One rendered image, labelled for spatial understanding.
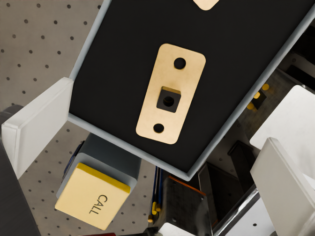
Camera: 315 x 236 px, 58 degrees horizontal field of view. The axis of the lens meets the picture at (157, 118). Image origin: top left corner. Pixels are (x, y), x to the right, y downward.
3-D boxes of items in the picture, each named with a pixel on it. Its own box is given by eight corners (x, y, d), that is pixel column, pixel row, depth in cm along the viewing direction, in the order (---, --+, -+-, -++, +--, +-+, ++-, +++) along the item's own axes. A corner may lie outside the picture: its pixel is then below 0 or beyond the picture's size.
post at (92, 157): (145, 97, 73) (111, 225, 33) (119, 83, 72) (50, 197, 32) (160, 72, 70) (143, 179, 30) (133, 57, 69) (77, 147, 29)
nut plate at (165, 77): (175, 143, 26) (175, 150, 25) (134, 132, 26) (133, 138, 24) (207, 55, 22) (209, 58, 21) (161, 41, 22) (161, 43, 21)
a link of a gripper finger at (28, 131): (13, 187, 12) (-4, 182, 12) (67, 121, 19) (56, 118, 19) (18, 128, 11) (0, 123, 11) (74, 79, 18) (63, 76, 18)
